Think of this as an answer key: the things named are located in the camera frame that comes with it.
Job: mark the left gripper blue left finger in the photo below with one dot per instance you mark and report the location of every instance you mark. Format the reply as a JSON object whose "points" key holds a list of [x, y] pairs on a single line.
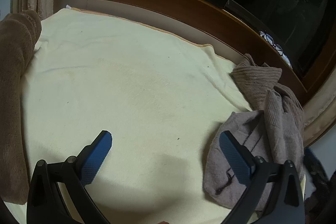
{"points": [[45, 201]]}

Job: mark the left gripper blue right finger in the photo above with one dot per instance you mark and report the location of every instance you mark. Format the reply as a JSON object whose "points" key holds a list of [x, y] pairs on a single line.
{"points": [[285, 202]]}

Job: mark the grey-mauve thin knit sweater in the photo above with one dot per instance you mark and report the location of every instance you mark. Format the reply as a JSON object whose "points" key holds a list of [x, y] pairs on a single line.
{"points": [[219, 180]]}

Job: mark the taupe ribbed knit sweater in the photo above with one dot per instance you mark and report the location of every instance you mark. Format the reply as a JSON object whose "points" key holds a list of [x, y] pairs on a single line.
{"points": [[283, 113]]}

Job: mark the beige right curtain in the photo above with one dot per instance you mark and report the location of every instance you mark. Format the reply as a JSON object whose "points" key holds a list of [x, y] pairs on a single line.
{"points": [[319, 113]]}

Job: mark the cream yellow bed sheet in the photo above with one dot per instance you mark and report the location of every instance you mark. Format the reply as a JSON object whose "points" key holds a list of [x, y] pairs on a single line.
{"points": [[161, 97]]}

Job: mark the patterned white cloth on sill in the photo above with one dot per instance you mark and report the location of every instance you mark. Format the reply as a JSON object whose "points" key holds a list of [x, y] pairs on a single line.
{"points": [[276, 46]]}

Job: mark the brown wooden window sill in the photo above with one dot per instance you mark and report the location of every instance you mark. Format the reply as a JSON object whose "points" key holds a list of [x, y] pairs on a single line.
{"points": [[234, 33]]}

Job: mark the brown fleece blanket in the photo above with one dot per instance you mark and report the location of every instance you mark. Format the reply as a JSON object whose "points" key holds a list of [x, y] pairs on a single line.
{"points": [[19, 34]]}

